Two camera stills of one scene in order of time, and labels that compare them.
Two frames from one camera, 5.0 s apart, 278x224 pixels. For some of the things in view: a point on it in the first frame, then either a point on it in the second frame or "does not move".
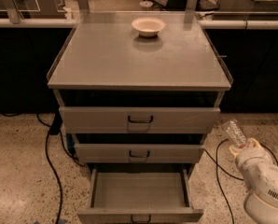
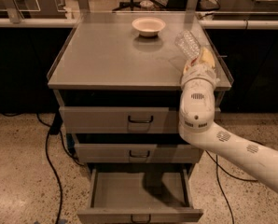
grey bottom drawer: [140, 196] does not move
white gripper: [255, 165] to [199, 71]
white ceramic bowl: [148, 26] does not move
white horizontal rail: [59, 22] does not move
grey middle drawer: [139, 153] does not move
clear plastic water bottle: [235, 133] to [188, 43]
